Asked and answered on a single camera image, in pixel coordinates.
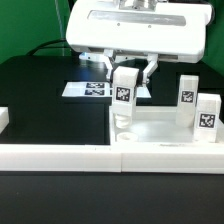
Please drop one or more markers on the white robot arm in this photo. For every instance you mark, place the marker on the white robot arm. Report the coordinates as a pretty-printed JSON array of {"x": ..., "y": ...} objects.
[{"x": 156, "y": 30}]

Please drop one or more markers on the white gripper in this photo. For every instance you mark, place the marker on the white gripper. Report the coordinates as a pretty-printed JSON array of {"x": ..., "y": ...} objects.
[{"x": 169, "y": 31}]

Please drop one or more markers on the white front fence rail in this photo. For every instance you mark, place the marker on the white front fence rail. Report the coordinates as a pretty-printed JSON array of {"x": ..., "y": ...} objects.
[{"x": 111, "y": 159}]

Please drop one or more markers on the white fence rail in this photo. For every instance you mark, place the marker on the white fence rail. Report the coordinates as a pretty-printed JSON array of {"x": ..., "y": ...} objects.
[
  {"x": 4, "y": 118},
  {"x": 111, "y": 159}
]

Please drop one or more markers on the white square table top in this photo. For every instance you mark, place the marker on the white square table top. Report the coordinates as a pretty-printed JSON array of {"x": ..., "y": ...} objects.
[{"x": 154, "y": 126}]

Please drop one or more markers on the white fiducial marker base sheet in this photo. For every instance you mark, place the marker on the white fiducial marker base sheet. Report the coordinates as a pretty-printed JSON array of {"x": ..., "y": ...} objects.
[{"x": 100, "y": 89}]

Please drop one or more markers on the white left fence rail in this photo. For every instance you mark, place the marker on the white left fence rail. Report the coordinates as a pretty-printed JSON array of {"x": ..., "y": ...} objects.
[{"x": 4, "y": 118}]

